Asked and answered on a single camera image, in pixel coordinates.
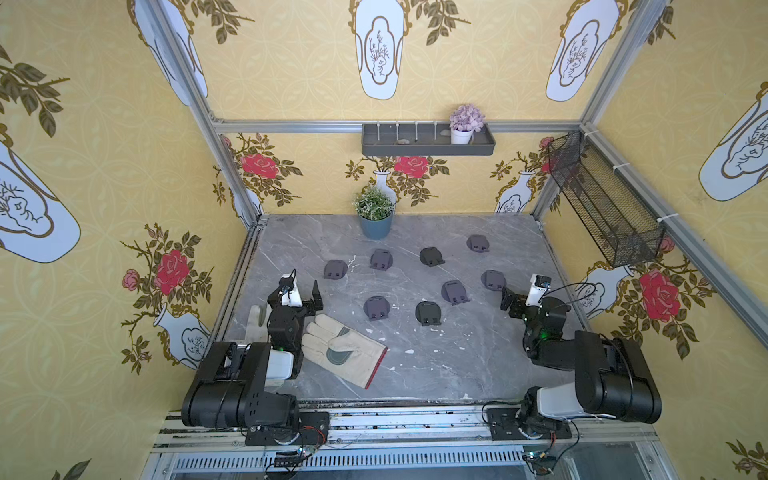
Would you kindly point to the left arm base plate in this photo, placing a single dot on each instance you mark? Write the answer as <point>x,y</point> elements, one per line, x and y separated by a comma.
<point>305,429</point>

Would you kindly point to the black wire mesh basket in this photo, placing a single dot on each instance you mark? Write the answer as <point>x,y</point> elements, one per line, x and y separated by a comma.
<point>619,222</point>

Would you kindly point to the dark phone stand front-centre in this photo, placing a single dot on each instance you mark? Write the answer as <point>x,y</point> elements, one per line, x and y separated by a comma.
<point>428,313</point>

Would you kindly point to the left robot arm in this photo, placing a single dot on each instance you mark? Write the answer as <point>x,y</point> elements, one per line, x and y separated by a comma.
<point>228,390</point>

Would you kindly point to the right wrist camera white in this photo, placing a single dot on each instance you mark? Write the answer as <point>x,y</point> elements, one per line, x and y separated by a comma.
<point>539,287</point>

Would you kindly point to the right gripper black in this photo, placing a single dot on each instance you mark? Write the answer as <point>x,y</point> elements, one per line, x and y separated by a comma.
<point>519,303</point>

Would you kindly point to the beige work glove right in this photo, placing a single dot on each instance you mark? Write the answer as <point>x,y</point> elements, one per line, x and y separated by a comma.
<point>342,350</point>

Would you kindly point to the green plant blue pot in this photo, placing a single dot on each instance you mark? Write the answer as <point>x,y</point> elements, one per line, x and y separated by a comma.
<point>376,212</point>

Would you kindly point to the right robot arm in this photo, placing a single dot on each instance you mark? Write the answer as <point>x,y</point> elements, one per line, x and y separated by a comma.
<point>611,376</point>

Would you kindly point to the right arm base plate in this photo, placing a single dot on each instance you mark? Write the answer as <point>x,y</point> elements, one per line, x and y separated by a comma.
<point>507,422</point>

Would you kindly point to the grey wall shelf tray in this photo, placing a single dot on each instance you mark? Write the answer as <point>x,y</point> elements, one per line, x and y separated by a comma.
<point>380,139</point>

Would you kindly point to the purple flower white pot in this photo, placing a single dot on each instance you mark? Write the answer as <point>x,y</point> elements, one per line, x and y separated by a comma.
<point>465,121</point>

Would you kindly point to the dark phone stand back-centre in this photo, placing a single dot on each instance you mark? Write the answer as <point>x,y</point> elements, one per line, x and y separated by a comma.
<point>431,257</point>

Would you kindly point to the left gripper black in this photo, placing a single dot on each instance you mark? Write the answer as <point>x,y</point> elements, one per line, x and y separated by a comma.
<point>299,307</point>

